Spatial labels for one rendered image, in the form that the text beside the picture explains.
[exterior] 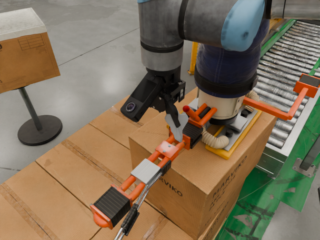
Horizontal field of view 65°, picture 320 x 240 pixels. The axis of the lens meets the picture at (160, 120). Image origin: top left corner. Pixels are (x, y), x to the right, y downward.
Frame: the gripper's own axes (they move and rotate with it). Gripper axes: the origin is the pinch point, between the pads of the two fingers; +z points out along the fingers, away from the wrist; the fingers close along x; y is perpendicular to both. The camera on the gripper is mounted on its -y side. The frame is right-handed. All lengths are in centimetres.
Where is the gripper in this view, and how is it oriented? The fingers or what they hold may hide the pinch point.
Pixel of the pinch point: (156, 131)
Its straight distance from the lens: 67.6
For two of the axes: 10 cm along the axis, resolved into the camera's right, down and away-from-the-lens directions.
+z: 0.0, 7.3, 6.8
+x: -7.8, -4.3, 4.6
